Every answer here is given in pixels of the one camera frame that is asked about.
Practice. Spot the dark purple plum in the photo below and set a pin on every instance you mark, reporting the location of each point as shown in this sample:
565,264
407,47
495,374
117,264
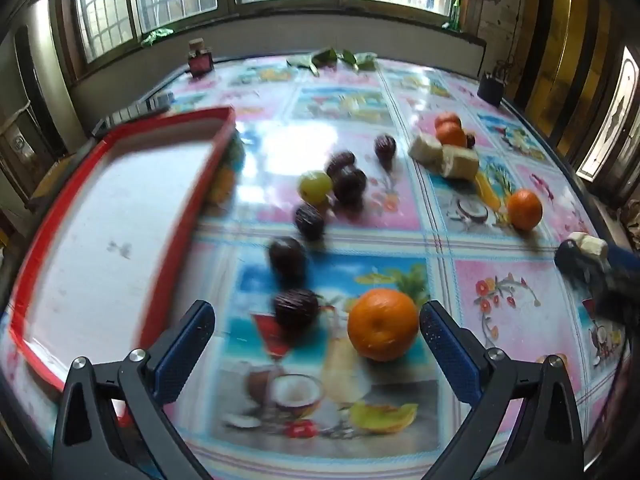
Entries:
287,257
296,308

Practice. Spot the dark red date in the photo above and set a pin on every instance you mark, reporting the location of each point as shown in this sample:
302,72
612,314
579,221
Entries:
470,139
309,221
350,186
341,161
385,147

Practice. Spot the black pen holder cup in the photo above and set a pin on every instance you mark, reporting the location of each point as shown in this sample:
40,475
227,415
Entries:
491,87

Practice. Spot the patterned glass door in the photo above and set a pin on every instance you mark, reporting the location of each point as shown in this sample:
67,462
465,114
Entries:
612,115

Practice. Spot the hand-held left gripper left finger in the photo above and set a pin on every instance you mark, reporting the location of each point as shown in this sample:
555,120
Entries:
185,350

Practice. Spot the red perfume bottle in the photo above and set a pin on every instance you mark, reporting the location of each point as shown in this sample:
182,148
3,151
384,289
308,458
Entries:
200,60

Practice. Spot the green cloth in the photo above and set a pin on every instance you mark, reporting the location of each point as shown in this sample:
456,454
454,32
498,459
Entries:
156,36

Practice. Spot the green grape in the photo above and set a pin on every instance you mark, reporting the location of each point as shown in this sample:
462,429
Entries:
315,186

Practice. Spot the red rimmed white tray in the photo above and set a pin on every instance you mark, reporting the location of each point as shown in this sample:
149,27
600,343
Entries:
100,235

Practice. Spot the green leafy vegetable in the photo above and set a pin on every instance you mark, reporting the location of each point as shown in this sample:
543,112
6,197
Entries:
330,57

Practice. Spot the orange mandarin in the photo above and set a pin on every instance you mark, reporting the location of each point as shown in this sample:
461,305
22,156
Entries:
382,325
450,136
447,120
524,208

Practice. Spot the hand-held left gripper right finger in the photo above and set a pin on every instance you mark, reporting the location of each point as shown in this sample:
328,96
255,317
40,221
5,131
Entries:
447,350

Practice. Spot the green bottle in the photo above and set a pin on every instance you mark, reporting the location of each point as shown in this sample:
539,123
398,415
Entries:
456,14

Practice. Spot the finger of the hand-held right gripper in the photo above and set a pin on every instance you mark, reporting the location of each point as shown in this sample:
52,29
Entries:
575,265
622,260

